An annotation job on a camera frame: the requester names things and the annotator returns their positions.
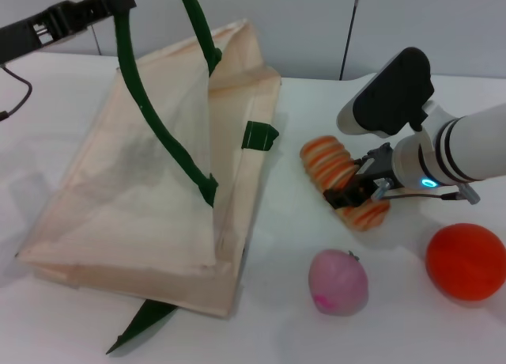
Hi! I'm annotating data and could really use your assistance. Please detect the thin black hanging cable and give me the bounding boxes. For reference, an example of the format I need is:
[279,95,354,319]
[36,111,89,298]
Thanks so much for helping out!
[338,0,363,81]

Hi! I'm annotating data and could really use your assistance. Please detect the orange fruit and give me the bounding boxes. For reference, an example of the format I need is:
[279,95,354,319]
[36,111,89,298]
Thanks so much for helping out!
[425,222,506,301]

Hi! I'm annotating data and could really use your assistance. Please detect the left arm connector cable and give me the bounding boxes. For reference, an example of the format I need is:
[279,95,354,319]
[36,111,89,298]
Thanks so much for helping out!
[0,65,33,122]

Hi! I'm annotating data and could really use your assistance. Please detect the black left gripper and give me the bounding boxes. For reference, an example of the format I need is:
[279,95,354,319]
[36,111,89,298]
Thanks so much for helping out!
[0,0,138,64]

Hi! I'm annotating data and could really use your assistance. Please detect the pink peach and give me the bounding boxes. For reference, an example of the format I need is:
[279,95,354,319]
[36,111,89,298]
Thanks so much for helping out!
[308,248,370,317]

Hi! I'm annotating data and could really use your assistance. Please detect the orange striped ridged bread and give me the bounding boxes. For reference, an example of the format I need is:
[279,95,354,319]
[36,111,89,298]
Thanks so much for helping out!
[300,135,391,233]

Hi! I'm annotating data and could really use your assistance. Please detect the beige cloth bag green handles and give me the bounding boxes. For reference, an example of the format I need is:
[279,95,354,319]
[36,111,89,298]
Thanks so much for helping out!
[15,0,281,344]

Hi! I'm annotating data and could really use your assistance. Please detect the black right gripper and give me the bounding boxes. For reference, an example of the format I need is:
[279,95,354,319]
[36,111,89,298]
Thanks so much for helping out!
[323,142,397,211]

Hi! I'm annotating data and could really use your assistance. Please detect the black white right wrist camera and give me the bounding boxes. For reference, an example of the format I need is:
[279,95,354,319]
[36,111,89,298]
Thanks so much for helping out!
[335,46,436,139]

